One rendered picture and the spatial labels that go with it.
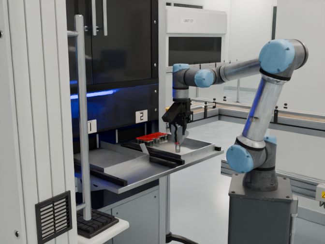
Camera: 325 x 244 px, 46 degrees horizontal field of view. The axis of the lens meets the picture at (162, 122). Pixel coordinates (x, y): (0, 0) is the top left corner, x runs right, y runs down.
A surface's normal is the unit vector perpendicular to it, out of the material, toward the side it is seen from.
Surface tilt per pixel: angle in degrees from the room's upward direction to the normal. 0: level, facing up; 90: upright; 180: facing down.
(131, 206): 90
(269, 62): 83
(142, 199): 90
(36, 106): 90
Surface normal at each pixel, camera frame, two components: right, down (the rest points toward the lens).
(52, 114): 0.82, 0.12
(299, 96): -0.67, 0.15
